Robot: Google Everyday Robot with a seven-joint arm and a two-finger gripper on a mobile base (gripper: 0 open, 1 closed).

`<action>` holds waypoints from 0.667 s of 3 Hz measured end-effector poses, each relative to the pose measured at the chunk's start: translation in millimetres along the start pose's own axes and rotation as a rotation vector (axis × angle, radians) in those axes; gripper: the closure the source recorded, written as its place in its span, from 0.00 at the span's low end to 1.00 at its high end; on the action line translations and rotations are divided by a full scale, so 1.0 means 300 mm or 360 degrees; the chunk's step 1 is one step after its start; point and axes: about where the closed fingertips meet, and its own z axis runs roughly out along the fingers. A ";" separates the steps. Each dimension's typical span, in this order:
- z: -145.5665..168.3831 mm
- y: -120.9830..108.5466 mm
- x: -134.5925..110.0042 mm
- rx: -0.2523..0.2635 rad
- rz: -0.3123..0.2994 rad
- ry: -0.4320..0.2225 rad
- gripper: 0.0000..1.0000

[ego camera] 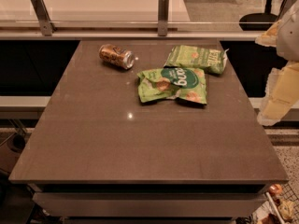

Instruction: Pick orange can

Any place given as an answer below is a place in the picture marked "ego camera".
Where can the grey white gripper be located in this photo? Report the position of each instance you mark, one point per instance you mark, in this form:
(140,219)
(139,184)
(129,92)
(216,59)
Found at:
(290,36)

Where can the orange soda can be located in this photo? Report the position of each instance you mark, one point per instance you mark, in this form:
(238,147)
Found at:
(116,55)

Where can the black office stool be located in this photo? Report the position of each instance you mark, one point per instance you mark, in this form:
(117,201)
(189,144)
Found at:
(259,21)

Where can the green chip bag rear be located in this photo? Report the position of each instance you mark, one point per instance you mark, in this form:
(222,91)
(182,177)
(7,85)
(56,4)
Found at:
(212,61)

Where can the green chip bag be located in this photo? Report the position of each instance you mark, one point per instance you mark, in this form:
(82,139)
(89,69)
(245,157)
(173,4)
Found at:
(188,84)
(212,61)

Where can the green chip bag front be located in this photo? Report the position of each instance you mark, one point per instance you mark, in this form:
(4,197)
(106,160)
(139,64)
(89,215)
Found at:
(188,84)

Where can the middle metal railing bracket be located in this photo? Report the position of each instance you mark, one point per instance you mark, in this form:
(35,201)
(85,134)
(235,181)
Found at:
(163,10)

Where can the metal railing bracket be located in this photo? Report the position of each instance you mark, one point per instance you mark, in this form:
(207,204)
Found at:
(163,10)
(46,26)

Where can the wire basket with snacks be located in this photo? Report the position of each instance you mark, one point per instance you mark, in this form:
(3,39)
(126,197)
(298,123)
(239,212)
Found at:
(282,208)

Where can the left metal railing bracket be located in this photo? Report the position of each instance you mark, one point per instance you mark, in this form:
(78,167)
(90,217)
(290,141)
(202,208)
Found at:
(46,26)

